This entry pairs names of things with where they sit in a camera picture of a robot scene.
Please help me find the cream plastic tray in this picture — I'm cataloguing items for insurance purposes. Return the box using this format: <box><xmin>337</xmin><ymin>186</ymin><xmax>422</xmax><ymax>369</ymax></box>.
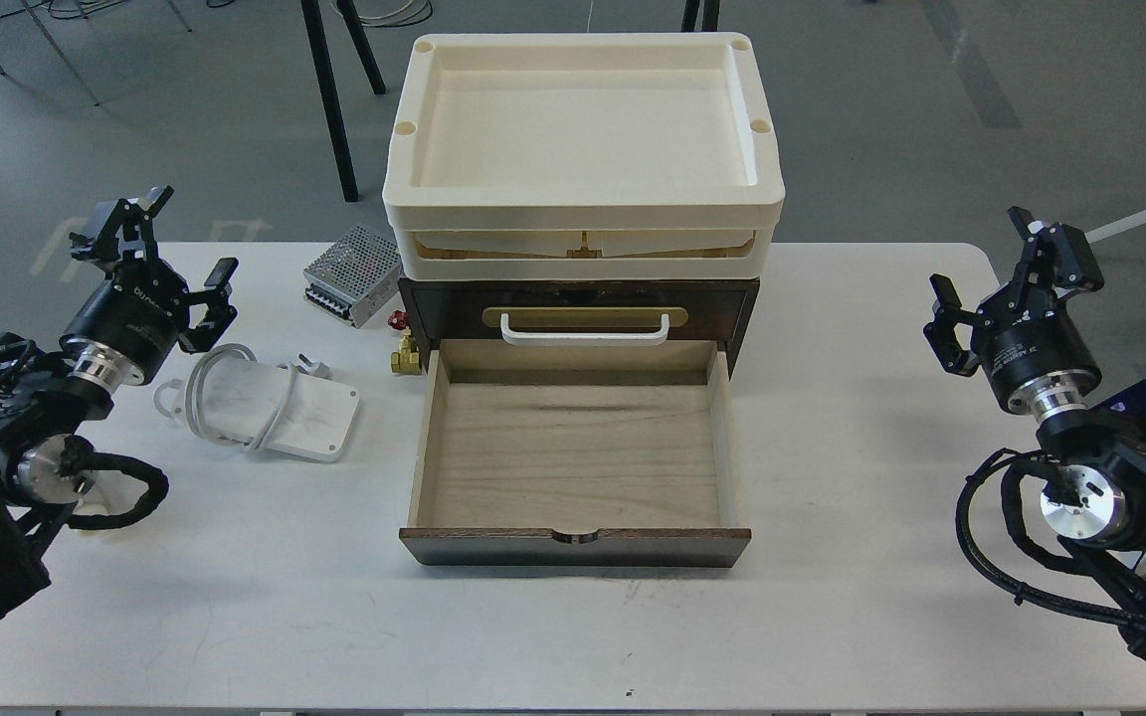
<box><xmin>383</xmin><ymin>32</ymin><xmax>786</xmax><ymax>281</ymax></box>

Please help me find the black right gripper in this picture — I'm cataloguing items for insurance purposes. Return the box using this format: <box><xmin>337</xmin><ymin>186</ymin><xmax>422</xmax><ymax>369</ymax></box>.
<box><xmin>923</xmin><ymin>207</ymin><xmax>1105</xmax><ymax>414</ymax></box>

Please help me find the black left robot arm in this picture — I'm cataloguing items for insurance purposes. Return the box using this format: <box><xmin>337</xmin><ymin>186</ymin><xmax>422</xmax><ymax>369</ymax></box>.
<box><xmin>0</xmin><ymin>186</ymin><xmax>238</xmax><ymax>620</ymax></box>

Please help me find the white charging cable with adapter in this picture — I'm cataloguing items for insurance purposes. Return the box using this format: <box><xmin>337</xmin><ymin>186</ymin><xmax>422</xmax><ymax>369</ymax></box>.
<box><xmin>154</xmin><ymin>343</ymin><xmax>362</xmax><ymax>464</ymax></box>

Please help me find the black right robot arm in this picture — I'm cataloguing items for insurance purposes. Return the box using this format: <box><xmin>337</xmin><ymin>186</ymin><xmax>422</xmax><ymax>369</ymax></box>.
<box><xmin>923</xmin><ymin>207</ymin><xmax>1146</xmax><ymax>662</ymax></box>

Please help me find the brass valve red handle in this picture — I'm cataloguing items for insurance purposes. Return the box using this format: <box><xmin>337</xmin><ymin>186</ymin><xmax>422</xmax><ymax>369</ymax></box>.
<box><xmin>387</xmin><ymin>309</ymin><xmax>424</xmax><ymax>376</ymax></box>

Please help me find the metal mesh power supply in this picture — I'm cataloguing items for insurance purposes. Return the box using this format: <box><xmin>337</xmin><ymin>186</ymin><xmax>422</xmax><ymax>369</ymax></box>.
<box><xmin>303</xmin><ymin>225</ymin><xmax>402</xmax><ymax>329</ymax></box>

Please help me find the black table leg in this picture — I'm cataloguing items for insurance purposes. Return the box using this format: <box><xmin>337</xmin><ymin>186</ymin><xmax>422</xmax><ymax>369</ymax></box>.
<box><xmin>299</xmin><ymin>0</ymin><xmax>388</xmax><ymax>204</ymax></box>

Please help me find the dark wooden cabinet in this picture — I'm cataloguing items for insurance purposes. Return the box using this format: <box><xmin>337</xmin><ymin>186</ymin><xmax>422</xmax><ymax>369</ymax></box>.
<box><xmin>399</xmin><ymin>277</ymin><xmax>761</xmax><ymax>365</ymax></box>

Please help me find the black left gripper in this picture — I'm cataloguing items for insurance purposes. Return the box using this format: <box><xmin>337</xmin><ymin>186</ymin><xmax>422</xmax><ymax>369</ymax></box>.
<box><xmin>60</xmin><ymin>184</ymin><xmax>240</xmax><ymax>385</ymax></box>

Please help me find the white drawer handle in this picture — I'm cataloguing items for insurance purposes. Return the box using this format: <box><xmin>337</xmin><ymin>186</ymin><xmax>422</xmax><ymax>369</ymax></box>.
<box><xmin>499</xmin><ymin>312</ymin><xmax>672</xmax><ymax>346</ymax></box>

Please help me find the open wooden drawer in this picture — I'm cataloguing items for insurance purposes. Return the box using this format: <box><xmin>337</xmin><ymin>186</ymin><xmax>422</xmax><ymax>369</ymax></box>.
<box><xmin>399</xmin><ymin>340</ymin><xmax>752</xmax><ymax>568</ymax></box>

